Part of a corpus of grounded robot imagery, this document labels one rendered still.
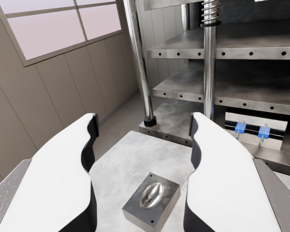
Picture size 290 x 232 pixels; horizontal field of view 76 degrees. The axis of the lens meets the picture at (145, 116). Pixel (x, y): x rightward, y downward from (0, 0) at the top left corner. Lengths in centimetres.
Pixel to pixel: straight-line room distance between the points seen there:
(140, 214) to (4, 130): 172
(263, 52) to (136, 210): 82
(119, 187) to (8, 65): 164
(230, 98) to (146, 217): 69
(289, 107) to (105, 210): 92
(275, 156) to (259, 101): 28
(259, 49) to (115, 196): 89
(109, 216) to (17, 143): 160
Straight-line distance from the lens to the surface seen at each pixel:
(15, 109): 223
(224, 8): 179
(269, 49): 96
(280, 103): 104
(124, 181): 97
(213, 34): 94
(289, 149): 119
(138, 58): 113
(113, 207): 90
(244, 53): 97
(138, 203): 79
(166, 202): 78
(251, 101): 105
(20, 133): 229
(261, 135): 109
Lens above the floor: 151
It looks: 30 degrees down
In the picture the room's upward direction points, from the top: 10 degrees counter-clockwise
